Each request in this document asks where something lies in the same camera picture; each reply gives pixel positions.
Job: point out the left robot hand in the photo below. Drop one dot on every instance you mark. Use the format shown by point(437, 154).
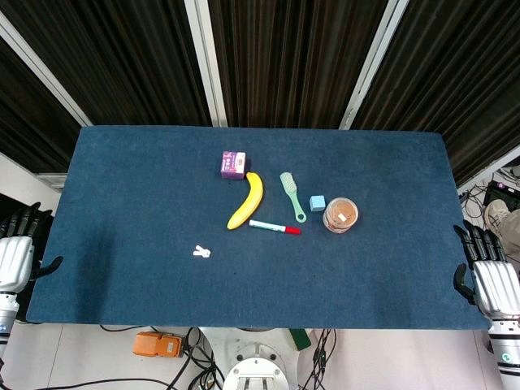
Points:
point(14, 254)

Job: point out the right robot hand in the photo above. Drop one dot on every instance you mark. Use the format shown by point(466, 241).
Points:
point(489, 280)

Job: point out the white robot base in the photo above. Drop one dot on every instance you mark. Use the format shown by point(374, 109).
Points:
point(256, 365)

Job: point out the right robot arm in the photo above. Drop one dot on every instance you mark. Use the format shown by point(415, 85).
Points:
point(505, 349)

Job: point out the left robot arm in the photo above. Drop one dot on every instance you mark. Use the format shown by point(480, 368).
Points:
point(6, 317)

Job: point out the person's shoe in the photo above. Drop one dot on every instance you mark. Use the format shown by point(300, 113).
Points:
point(496, 213)

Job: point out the clear jar of rubber bands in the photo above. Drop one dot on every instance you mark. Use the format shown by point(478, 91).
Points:
point(341, 215)

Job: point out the orange box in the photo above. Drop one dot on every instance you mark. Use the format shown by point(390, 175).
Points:
point(158, 345)

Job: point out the light blue cube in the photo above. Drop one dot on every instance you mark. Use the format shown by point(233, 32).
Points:
point(317, 203)

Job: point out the green block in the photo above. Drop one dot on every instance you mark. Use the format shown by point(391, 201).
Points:
point(300, 339)

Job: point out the green brush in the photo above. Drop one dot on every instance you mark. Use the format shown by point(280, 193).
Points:
point(291, 194)

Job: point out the red capped marker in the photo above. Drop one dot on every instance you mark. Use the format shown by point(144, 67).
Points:
point(274, 227)

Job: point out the blue table cloth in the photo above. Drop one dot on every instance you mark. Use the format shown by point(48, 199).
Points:
point(260, 276)

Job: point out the purple tissue pack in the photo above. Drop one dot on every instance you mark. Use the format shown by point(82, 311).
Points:
point(233, 164)

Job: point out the yellow banana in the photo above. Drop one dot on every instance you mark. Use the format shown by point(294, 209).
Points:
point(250, 201)

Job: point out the white curtain frame post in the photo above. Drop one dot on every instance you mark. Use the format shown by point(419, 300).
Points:
point(371, 65)
point(46, 69)
point(205, 61)

